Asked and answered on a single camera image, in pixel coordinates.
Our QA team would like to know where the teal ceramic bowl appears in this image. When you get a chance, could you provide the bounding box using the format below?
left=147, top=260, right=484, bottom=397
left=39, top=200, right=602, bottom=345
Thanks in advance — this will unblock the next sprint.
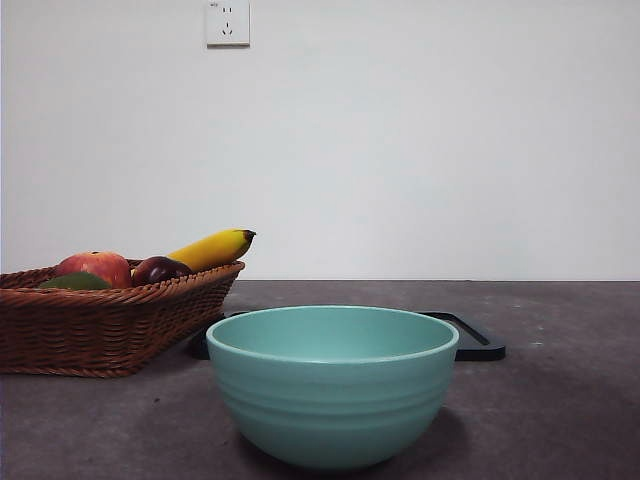
left=205, top=304, right=460, bottom=474

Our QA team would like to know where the green avocado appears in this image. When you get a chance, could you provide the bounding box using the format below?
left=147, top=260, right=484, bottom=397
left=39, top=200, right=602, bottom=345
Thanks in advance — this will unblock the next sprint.
left=38, top=271, right=112, bottom=291

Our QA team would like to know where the yellow banana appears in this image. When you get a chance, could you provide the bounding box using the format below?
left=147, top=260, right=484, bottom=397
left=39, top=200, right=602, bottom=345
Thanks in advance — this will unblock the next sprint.
left=166, top=228, right=258, bottom=274

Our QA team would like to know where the dark red plum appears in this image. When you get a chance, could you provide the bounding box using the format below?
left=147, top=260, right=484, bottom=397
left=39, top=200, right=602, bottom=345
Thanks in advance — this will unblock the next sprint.
left=130, top=255, right=195, bottom=288

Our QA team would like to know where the black rectangular tray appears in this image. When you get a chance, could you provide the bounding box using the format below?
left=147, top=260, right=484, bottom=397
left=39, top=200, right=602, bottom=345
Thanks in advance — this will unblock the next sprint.
left=187, top=309, right=507, bottom=362

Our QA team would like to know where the red apple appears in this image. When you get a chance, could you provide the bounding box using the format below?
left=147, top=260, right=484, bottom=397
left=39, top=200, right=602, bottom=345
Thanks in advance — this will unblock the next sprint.
left=53, top=250, right=133, bottom=290

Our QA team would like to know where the brown wicker basket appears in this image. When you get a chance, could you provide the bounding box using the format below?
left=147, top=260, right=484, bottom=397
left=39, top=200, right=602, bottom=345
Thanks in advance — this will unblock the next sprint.
left=0, top=258, right=247, bottom=379

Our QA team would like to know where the white wall socket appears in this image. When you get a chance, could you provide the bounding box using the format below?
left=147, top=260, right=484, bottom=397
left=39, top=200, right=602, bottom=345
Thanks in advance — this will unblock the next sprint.
left=206, top=0, right=251, bottom=50

